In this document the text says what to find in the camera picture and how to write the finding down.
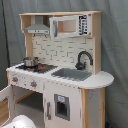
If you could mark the wooden toy kitchen unit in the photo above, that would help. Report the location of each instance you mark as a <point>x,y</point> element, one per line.
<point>62,53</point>

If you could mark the left red stove knob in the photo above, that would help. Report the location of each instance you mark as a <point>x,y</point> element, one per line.
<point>15,79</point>

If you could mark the black toy stovetop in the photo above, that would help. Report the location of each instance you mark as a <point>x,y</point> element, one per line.
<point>39,68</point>

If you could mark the white toy oven door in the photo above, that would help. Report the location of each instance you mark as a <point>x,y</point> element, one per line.
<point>6,106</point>

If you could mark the black toy faucet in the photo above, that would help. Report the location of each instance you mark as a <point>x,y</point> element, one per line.
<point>80,65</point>

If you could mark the white lower cabinet door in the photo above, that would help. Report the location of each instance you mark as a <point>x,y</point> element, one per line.
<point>62,106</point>

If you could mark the white toy microwave door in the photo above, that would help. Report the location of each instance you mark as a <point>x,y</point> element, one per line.
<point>70,26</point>

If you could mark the grey toy sink basin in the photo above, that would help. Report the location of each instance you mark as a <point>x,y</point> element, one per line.
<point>72,74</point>

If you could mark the right red stove knob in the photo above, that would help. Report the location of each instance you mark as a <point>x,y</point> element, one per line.
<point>33,84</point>

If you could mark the grey toy range hood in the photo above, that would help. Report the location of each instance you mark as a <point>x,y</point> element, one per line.
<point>38,27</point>

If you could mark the red stove knob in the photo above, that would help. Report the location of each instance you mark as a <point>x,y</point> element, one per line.
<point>15,79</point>
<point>33,84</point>

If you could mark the silver toy cooking pot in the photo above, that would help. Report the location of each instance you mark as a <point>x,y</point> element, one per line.
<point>30,61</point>

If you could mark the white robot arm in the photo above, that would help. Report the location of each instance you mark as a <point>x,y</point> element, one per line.
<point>21,121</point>

